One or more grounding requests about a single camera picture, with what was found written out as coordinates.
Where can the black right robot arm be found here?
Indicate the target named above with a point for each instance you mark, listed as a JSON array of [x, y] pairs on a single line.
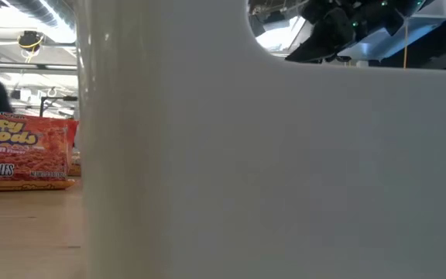
[[323, 35]]

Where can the white plastic bin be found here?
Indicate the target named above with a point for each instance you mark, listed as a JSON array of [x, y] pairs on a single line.
[[246, 174]]

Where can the silver ventilation duct box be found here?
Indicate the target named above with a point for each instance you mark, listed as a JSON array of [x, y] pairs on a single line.
[[385, 48]]

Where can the spiral round air duct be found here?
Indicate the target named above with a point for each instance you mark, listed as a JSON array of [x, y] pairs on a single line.
[[41, 9]]

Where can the long ceiling light strip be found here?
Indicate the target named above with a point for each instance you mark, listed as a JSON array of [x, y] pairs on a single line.
[[21, 66]]

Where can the yellow chicken noodle pack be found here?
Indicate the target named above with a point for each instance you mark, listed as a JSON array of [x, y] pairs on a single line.
[[21, 155]]

